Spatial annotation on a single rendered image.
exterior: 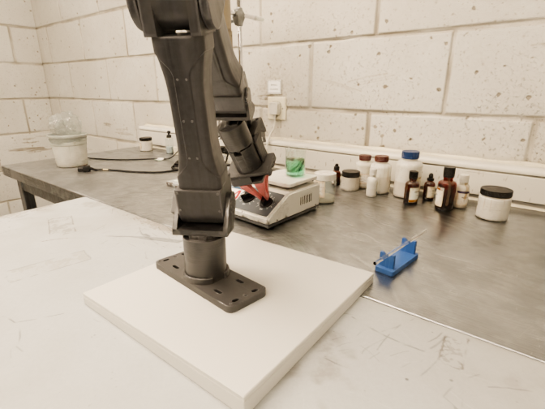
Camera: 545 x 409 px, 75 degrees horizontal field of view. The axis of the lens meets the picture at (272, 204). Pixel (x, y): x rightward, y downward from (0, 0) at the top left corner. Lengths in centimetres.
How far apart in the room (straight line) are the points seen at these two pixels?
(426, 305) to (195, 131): 40
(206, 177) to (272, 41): 100
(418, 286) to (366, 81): 77
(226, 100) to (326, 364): 44
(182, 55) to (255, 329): 33
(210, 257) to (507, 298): 44
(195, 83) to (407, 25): 85
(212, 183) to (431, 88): 82
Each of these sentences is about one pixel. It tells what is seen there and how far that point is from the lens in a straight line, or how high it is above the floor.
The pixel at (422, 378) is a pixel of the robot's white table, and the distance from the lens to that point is 46.
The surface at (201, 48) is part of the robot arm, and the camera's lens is 45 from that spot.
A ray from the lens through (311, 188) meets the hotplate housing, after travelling 88.
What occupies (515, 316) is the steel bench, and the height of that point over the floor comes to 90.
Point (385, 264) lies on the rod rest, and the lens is 64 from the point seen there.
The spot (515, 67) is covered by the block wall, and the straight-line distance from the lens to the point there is 114.
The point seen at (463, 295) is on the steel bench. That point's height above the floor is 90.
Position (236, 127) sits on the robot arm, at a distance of 69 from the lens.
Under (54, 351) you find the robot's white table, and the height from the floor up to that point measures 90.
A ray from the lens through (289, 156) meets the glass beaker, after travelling 86.
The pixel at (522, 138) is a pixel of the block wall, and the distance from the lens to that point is 114.
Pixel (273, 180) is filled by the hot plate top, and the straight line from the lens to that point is 85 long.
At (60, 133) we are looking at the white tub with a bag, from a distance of 159.
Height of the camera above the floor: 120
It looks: 18 degrees down
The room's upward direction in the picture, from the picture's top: straight up
